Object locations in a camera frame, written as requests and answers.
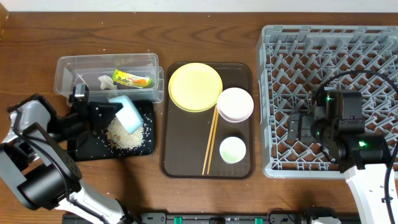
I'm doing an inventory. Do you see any light blue bowl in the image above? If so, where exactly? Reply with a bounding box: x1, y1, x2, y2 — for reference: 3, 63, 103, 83
108, 95, 144, 134

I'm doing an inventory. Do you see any cooked rice pile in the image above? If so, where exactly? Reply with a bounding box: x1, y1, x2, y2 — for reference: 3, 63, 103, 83
106, 118, 144, 149

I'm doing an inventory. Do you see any white tissue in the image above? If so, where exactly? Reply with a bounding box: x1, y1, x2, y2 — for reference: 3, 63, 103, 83
98, 75, 118, 90

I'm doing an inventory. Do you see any green snack wrapper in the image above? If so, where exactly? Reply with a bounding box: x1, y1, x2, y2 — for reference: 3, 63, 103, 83
112, 70, 152, 88

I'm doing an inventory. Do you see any pink round bowl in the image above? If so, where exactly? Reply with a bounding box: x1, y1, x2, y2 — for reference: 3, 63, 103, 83
217, 87, 254, 123

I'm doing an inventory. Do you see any white paper cup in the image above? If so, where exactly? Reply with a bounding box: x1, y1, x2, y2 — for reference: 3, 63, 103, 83
220, 137, 246, 164

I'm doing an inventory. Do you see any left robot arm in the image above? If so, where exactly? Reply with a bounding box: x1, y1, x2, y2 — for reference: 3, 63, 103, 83
1, 93, 141, 223

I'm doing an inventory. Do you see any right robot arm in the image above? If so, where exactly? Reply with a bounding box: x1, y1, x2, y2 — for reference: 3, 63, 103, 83
288, 90, 397, 223

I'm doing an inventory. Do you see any grey plastic dishwasher rack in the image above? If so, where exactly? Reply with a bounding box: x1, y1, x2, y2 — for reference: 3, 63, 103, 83
256, 25, 397, 179

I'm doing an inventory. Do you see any black rectangular tray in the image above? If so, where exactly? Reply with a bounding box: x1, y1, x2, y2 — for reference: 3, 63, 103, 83
67, 100, 155, 161

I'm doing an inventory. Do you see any upper clear plastic bin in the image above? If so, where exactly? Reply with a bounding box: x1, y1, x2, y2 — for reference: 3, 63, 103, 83
54, 53, 160, 96

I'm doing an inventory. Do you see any clear plastic bin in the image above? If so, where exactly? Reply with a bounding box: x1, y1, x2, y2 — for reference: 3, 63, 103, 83
54, 53, 160, 96
54, 67, 164, 103

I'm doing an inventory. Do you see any lower clear plastic bin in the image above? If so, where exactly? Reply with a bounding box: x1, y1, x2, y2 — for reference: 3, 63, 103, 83
54, 67, 164, 103

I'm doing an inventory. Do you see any right wooden chopstick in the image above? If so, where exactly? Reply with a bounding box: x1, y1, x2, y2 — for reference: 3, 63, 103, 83
206, 105, 219, 175

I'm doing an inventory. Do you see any wooden chopstick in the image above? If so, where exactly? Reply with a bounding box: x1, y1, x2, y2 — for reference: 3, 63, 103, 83
206, 105, 219, 175
201, 105, 217, 175

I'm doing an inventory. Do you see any left wooden chopstick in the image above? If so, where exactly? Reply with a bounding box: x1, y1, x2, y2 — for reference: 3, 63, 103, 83
201, 105, 217, 175

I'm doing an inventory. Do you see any yellow round plate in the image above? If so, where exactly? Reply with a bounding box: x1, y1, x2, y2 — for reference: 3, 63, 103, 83
168, 63, 223, 113

